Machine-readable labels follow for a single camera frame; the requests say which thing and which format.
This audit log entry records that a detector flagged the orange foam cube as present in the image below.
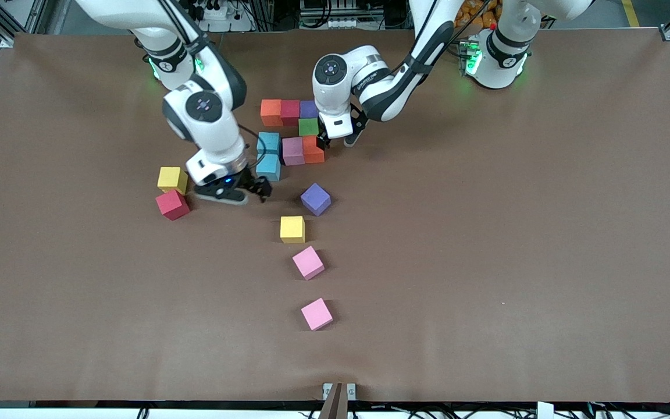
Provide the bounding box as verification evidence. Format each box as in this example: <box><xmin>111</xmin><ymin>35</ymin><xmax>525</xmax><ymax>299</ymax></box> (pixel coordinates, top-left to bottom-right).
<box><xmin>261</xmin><ymin>99</ymin><xmax>283</xmax><ymax>127</ymax></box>
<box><xmin>303</xmin><ymin>135</ymin><xmax>326</xmax><ymax>165</ymax></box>

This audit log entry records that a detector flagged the blue foam cube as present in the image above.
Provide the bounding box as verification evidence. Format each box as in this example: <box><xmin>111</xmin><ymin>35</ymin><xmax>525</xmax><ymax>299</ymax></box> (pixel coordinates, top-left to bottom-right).
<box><xmin>256</xmin><ymin>132</ymin><xmax>281</xmax><ymax>155</ymax></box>
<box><xmin>255</xmin><ymin>154</ymin><xmax>282</xmax><ymax>182</ymax></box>

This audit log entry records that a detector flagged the pink foam cube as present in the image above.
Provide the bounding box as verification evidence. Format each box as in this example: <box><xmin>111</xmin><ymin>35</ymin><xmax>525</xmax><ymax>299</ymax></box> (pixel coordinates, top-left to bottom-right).
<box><xmin>301</xmin><ymin>297</ymin><xmax>334</xmax><ymax>332</ymax></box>
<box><xmin>292</xmin><ymin>246</ymin><xmax>325</xmax><ymax>281</ymax></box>
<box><xmin>282</xmin><ymin>137</ymin><xmax>305</xmax><ymax>166</ymax></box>

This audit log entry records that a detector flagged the yellow foam cube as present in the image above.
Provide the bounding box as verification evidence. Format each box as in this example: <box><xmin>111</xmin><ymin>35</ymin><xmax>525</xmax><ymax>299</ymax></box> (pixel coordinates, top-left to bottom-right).
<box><xmin>280</xmin><ymin>216</ymin><xmax>306</xmax><ymax>244</ymax></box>
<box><xmin>157</xmin><ymin>166</ymin><xmax>189</xmax><ymax>195</ymax></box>

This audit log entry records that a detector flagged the red foam cube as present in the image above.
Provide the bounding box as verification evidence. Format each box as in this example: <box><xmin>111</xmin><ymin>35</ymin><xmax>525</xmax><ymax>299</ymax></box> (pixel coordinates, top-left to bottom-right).
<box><xmin>280</xmin><ymin>100</ymin><xmax>302</xmax><ymax>127</ymax></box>
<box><xmin>155</xmin><ymin>189</ymin><xmax>191</xmax><ymax>222</ymax></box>

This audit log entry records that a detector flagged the white equipment box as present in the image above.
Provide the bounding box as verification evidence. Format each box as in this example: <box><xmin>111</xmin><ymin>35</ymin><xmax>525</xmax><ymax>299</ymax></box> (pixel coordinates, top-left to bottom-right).
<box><xmin>300</xmin><ymin>0</ymin><xmax>370</xmax><ymax>30</ymax></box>

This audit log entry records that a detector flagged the white power strip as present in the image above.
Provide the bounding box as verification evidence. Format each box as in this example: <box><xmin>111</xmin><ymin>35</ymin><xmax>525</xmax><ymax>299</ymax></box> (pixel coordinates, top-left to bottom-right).
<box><xmin>195</xmin><ymin>0</ymin><xmax>254</xmax><ymax>33</ymax></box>

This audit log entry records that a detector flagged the orange packets pile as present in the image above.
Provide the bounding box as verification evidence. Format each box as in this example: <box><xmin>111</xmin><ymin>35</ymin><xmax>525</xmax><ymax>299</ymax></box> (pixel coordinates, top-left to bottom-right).
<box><xmin>454</xmin><ymin>0</ymin><xmax>501</xmax><ymax>30</ymax></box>

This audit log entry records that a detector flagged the brown table cover sheet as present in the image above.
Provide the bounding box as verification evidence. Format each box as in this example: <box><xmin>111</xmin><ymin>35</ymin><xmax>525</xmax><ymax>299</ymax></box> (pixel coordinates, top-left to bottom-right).
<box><xmin>0</xmin><ymin>29</ymin><xmax>670</xmax><ymax>403</ymax></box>

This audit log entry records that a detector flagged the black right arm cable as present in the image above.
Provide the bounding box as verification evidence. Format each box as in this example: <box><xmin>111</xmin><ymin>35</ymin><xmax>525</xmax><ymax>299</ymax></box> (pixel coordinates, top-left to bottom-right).
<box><xmin>161</xmin><ymin>0</ymin><xmax>263</xmax><ymax>153</ymax></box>

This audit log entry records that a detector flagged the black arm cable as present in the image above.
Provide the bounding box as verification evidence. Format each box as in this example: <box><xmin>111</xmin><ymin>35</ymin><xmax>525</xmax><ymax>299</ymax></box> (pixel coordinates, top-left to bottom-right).
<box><xmin>390</xmin><ymin>0</ymin><xmax>493</xmax><ymax>76</ymax></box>
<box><xmin>161</xmin><ymin>0</ymin><xmax>263</xmax><ymax>153</ymax></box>

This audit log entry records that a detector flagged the aluminium frame post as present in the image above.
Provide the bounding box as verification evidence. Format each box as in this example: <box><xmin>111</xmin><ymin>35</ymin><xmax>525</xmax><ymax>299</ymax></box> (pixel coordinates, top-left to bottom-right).
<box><xmin>254</xmin><ymin>0</ymin><xmax>273</xmax><ymax>31</ymax></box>

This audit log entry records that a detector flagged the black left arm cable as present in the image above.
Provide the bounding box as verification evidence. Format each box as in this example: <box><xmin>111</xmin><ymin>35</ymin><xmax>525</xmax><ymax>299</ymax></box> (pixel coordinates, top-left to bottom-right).
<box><xmin>390</xmin><ymin>0</ymin><xmax>493</xmax><ymax>76</ymax></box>

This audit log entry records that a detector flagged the small metal bracket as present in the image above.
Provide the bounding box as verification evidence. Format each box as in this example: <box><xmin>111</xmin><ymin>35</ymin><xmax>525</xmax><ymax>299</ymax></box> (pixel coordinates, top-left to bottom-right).
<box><xmin>322</xmin><ymin>382</ymin><xmax>357</xmax><ymax>402</ymax></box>

